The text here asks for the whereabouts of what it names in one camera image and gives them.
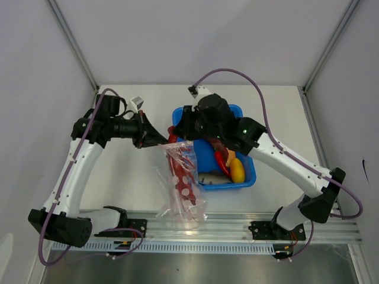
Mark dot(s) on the yellow mango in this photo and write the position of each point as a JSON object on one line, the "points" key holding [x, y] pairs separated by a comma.
{"points": [[237, 171]]}

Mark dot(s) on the grey fish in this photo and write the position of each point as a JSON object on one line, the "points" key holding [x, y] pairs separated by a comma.
{"points": [[213, 178]]}

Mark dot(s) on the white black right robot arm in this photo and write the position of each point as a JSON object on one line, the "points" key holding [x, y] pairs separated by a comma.
{"points": [[212, 117]]}

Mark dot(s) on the white slotted cable duct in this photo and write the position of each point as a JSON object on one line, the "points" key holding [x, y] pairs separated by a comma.
{"points": [[150, 246]]}

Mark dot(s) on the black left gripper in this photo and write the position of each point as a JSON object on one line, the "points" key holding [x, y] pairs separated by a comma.
{"points": [[147, 135]]}

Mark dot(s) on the blue plastic bin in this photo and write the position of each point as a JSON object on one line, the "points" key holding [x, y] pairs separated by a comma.
{"points": [[206, 163]]}

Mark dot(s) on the red lobster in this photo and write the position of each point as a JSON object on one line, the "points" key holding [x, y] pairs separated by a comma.
{"points": [[183, 179]]}

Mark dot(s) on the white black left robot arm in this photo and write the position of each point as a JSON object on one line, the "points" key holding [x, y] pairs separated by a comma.
{"points": [[59, 218]]}

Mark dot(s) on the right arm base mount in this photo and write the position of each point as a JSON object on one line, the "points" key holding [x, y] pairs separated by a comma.
{"points": [[267, 230]]}

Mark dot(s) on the clear pink-dotted zip bag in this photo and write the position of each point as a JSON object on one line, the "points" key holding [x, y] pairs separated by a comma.
{"points": [[161, 169]]}

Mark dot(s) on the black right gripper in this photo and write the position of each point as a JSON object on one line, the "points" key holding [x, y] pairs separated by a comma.
{"points": [[188, 115]]}

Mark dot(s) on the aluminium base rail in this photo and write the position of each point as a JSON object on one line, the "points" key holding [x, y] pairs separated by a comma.
{"points": [[233, 228]]}

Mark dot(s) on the red chili pepper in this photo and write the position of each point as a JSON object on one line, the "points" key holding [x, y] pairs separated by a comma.
{"points": [[221, 163]]}

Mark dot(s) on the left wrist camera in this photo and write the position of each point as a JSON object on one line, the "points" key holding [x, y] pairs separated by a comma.
{"points": [[136, 104]]}

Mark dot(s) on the raw steak slice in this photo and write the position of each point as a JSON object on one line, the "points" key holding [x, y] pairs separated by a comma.
{"points": [[227, 155]]}

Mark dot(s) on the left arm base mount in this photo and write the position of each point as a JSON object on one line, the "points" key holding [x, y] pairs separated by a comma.
{"points": [[127, 230]]}

